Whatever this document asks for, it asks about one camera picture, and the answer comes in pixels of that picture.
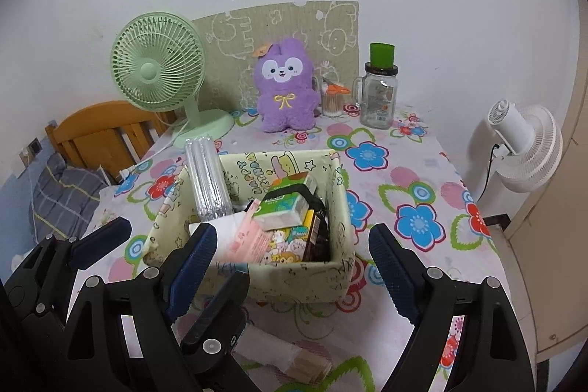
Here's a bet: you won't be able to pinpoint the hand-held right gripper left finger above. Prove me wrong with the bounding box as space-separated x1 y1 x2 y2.
64 223 218 392

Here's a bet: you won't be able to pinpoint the white circulator fan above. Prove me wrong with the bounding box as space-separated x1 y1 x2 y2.
486 99 563 194

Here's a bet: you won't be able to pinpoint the glass mug jar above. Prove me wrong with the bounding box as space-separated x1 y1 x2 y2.
352 62 399 129

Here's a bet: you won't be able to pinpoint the cotton swab container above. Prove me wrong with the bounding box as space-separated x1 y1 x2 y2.
320 82 345 118

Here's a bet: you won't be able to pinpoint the green tissue packet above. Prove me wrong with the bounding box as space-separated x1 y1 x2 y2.
254 172 318 231

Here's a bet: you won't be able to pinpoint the white paper packet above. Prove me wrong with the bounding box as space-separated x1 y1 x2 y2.
189 213 251 264

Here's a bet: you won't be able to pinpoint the beige patterned wall board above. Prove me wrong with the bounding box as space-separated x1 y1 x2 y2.
190 1 360 112

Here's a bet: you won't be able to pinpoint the orange scissors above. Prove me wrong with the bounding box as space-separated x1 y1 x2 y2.
322 77 352 95

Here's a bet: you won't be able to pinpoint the green desk fan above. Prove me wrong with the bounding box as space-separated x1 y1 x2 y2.
110 12 236 149

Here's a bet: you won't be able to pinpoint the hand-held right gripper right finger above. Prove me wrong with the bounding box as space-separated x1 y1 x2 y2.
369 223 536 392

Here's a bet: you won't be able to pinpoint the cartoon printed storage box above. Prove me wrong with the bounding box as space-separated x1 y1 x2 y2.
141 148 356 305

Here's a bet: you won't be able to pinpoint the plaid blue cloth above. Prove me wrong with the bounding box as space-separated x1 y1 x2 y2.
28 153 106 237

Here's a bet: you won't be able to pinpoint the black fan cable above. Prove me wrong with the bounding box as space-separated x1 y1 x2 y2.
478 141 499 202

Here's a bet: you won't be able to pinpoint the clear plastic tube pack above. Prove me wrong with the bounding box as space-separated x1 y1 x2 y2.
185 137 233 224

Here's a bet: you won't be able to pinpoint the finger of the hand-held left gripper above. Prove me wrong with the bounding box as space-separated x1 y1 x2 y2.
179 270 251 374
28 217 132 283

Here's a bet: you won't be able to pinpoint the beige door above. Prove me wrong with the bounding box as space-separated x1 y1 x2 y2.
503 0 588 365

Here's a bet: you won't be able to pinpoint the cartoon animal printed packet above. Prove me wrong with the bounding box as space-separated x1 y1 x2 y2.
264 226 313 266

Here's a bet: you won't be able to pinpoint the wooden block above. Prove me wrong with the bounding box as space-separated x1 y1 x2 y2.
287 350 332 384

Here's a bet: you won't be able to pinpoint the dark brown packet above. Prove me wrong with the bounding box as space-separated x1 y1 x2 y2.
301 185 332 263

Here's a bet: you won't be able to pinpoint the purple plush bunny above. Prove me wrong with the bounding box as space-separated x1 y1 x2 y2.
254 36 321 133

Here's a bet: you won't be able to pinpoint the pink packet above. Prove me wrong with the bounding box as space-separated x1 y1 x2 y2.
216 198 273 266

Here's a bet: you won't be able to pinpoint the green plastic cup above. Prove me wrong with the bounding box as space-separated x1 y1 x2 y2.
370 43 397 68

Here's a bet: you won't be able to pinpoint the wall socket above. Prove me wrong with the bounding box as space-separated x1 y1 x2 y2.
21 138 42 168

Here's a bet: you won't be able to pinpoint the wooden bed headboard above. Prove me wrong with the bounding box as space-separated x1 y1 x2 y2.
45 100 178 181

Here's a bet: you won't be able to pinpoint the floral tablecloth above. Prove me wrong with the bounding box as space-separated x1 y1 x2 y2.
83 105 506 392

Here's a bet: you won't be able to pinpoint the white fan power cable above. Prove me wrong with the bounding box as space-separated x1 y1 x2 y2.
120 119 189 181

